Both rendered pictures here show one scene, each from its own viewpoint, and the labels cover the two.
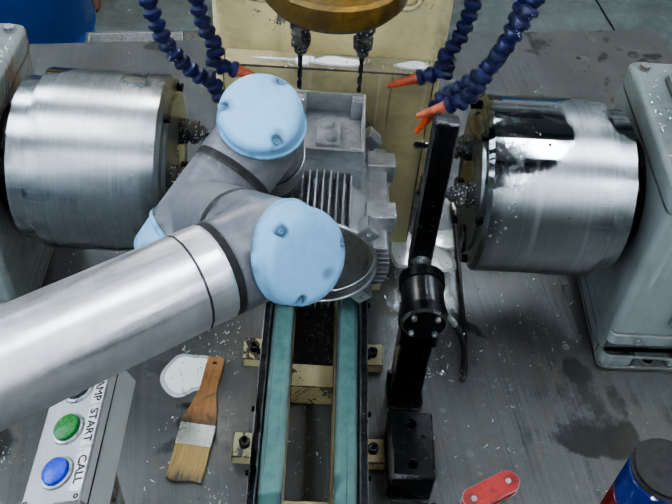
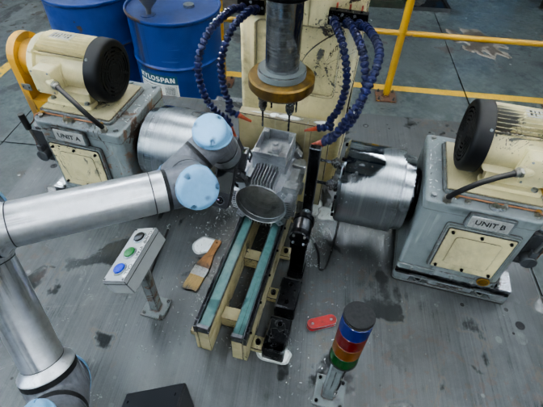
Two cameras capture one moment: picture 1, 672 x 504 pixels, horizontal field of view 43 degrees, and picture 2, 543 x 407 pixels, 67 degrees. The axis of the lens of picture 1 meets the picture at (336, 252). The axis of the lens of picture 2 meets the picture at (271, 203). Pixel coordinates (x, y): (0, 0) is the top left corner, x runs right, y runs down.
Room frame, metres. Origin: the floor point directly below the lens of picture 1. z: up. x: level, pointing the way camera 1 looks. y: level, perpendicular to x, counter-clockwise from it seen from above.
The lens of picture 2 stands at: (-0.02, -0.23, 1.90)
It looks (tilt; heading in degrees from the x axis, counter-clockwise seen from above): 47 degrees down; 16
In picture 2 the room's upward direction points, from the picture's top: 2 degrees clockwise
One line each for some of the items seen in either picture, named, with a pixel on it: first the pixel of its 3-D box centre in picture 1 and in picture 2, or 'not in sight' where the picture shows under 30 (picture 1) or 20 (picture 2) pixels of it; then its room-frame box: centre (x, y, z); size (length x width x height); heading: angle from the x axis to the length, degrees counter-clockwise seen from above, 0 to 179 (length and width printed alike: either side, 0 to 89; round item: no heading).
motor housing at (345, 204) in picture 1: (321, 210); (269, 182); (0.85, 0.02, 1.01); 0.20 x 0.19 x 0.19; 1
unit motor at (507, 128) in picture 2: not in sight; (505, 188); (0.90, -0.61, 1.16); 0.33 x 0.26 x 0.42; 92
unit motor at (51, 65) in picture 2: not in sight; (77, 105); (0.84, 0.66, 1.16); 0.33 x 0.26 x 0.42; 92
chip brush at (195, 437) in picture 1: (201, 416); (204, 263); (0.64, 0.17, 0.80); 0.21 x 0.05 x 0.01; 176
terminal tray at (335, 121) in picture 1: (326, 140); (274, 151); (0.89, 0.03, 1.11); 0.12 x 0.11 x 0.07; 1
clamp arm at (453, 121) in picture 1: (431, 200); (310, 183); (0.78, -0.11, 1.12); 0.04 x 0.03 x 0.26; 2
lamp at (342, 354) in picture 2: not in sight; (348, 343); (0.38, -0.30, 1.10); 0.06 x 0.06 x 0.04
